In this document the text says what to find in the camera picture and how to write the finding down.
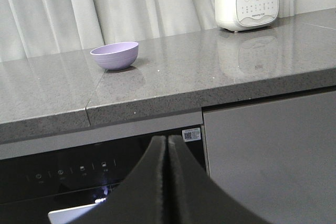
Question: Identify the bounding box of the white blender appliance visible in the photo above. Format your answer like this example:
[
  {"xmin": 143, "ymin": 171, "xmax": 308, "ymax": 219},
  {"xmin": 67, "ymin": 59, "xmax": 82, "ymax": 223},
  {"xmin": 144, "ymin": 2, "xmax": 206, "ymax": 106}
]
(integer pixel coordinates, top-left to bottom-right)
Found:
[{"xmin": 214, "ymin": 0, "xmax": 279, "ymax": 32}]

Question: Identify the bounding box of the black disinfection cabinet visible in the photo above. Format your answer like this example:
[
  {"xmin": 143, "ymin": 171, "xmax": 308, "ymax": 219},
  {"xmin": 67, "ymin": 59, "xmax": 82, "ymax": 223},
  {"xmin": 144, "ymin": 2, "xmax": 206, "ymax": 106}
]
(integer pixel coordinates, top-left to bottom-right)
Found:
[{"xmin": 0, "ymin": 125, "xmax": 208, "ymax": 224}]

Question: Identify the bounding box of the white curtain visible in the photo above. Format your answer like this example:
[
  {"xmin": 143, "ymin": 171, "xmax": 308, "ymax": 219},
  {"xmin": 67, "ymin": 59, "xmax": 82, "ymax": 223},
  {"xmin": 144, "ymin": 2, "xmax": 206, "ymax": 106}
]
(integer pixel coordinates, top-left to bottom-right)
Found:
[{"xmin": 0, "ymin": 0, "xmax": 336, "ymax": 63}]

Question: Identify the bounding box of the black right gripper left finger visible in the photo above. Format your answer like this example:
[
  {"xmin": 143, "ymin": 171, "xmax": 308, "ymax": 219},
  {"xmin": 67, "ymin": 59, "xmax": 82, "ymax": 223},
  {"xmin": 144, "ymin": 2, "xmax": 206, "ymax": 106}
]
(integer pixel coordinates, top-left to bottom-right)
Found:
[{"xmin": 71, "ymin": 136, "xmax": 168, "ymax": 223}]

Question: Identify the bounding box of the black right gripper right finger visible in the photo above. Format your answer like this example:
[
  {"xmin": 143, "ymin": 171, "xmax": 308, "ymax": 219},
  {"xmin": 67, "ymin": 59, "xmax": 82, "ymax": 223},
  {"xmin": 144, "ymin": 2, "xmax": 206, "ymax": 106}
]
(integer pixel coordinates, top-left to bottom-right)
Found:
[{"xmin": 167, "ymin": 135, "xmax": 268, "ymax": 223}]

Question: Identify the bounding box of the grey cabinet door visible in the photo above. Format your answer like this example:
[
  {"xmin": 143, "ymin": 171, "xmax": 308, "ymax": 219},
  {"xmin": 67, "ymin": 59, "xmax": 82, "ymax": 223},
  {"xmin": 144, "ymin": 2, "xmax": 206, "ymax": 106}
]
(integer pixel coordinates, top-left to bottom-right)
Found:
[{"xmin": 203, "ymin": 91, "xmax": 335, "ymax": 223}]

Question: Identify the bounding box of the purple plastic bowl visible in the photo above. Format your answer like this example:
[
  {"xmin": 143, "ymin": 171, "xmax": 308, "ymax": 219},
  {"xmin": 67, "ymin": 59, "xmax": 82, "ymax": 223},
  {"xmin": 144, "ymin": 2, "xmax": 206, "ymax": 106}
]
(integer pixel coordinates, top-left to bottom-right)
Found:
[{"xmin": 90, "ymin": 41, "xmax": 139, "ymax": 71}]

